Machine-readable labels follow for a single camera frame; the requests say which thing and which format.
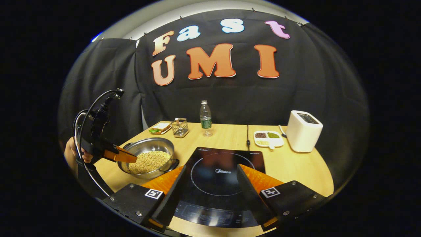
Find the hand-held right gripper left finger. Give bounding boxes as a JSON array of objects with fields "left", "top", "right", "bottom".
[{"left": 104, "top": 166, "right": 186, "bottom": 232}]

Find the sandwich on white plate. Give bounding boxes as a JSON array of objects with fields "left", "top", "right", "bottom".
[{"left": 149, "top": 122, "right": 172, "bottom": 135}]

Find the white divided dish of beans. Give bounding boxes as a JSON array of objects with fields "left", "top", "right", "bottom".
[{"left": 253, "top": 130, "right": 285, "bottom": 150}]

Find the black backdrop cloth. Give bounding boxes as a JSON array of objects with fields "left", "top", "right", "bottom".
[{"left": 58, "top": 9, "right": 369, "bottom": 185}]

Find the black induction cooktop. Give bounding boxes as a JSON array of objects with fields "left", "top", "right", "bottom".
[{"left": 174, "top": 147, "right": 266, "bottom": 228}]

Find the clear plastic water bottle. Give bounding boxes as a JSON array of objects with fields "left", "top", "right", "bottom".
[{"left": 200, "top": 100, "right": 213, "bottom": 137}]

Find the white toaster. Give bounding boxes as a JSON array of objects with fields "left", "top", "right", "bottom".
[{"left": 286, "top": 110, "right": 323, "bottom": 153}]

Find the steel pot of beans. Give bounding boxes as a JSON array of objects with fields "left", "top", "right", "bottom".
[{"left": 117, "top": 137, "right": 180, "bottom": 180}]

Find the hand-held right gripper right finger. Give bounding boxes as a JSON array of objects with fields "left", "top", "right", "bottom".
[{"left": 237, "top": 164, "right": 329, "bottom": 232}]

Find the metal mesh holder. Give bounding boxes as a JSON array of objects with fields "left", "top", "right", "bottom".
[{"left": 171, "top": 118, "right": 189, "bottom": 138}]

